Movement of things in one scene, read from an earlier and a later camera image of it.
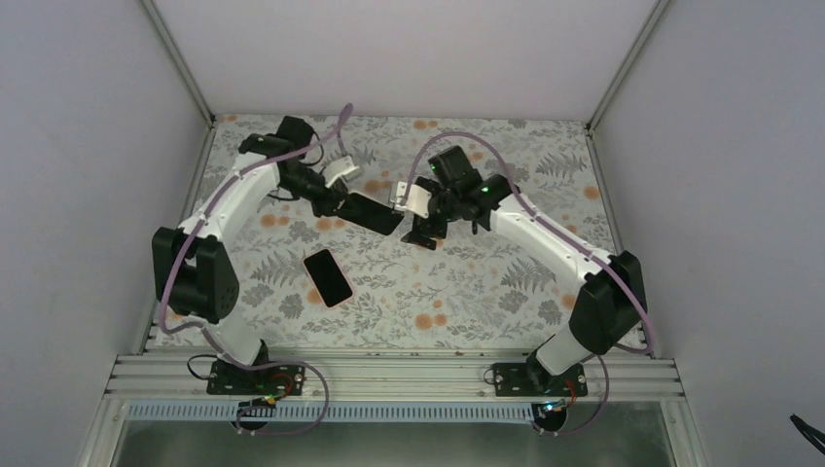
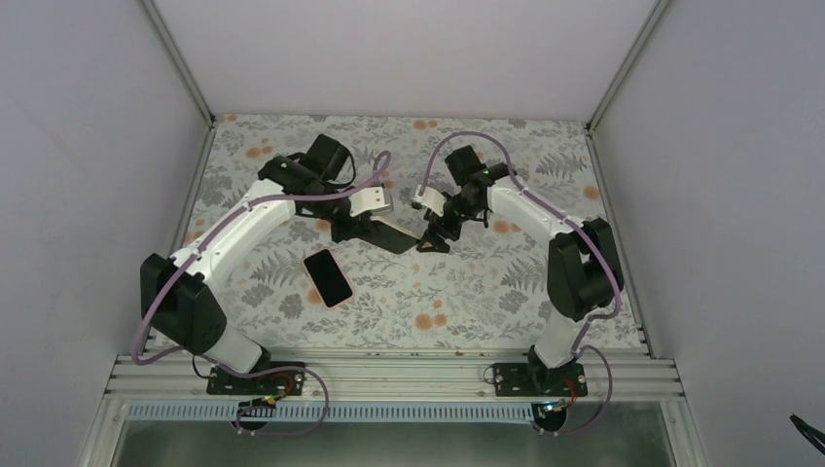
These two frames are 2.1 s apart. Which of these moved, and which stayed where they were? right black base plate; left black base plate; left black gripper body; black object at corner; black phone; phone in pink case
Moved: left black gripper body; black phone
Stayed: left black base plate; right black base plate; black object at corner; phone in pink case
